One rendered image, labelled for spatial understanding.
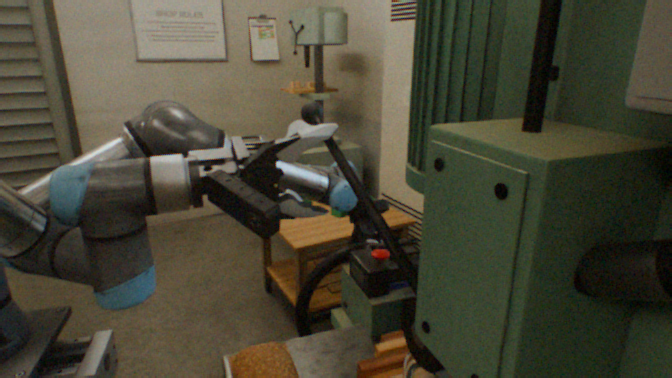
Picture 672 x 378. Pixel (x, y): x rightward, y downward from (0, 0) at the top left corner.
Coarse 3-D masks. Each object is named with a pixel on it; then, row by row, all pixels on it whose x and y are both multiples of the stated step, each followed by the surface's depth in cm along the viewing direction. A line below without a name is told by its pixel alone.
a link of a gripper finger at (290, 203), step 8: (288, 192) 65; (280, 200) 60; (288, 200) 60; (296, 200) 61; (280, 208) 60; (288, 208) 61; (296, 208) 61; (304, 208) 62; (312, 208) 63; (320, 208) 64; (296, 216) 62; (304, 216) 63; (312, 216) 64
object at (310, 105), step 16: (304, 112) 62; (320, 112) 62; (336, 144) 55; (336, 160) 53; (352, 176) 50; (368, 208) 46; (384, 224) 44; (384, 240) 43; (400, 256) 41; (416, 272) 39; (416, 288) 38; (416, 336) 35; (416, 352) 35; (432, 368) 33
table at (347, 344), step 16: (336, 320) 78; (304, 336) 68; (320, 336) 68; (336, 336) 68; (352, 336) 68; (368, 336) 68; (304, 352) 65; (320, 352) 65; (336, 352) 65; (352, 352) 65; (368, 352) 65; (224, 368) 62; (304, 368) 61; (320, 368) 61; (336, 368) 61; (352, 368) 61
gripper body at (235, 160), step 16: (240, 144) 58; (256, 144) 59; (192, 160) 54; (208, 160) 58; (224, 160) 58; (240, 160) 55; (192, 176) 53; (240, 176) 55; (256, 176) 55; (272, 176) 56; (192, 192) 53; (272, 192) 58
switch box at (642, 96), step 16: (656, 0) 15; (656, 16) 15; (640, 32) 15; (656, 32) 15; (640, 48) 16; (656, 48) 15; (640, 64) 16; (656, 64) 15; (640, 80) 15; (656, 80) 15; (640, 96) 16; (656, 96) 15; (656, 112) 15
